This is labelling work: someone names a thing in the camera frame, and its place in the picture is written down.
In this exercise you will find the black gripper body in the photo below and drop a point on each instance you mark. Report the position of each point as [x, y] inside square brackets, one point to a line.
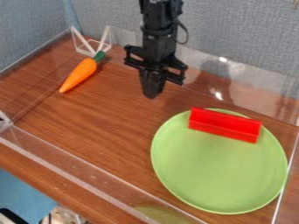
[154, 55]

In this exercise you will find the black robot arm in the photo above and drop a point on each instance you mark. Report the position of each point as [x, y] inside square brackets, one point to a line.
[160, 15]

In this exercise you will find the green round plate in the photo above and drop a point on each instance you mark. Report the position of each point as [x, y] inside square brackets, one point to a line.
[221, 175]

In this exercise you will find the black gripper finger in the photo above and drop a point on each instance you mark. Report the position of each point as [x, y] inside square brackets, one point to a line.
[152, 82]

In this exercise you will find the red rectangular block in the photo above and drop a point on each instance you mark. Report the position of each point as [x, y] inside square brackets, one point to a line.
[225, 125]

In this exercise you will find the orange toy carrot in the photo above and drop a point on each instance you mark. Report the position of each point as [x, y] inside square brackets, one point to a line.
[84, 69]

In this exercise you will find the clear acrylic barrier wall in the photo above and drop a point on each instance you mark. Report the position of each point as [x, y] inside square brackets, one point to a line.
[133, 142]

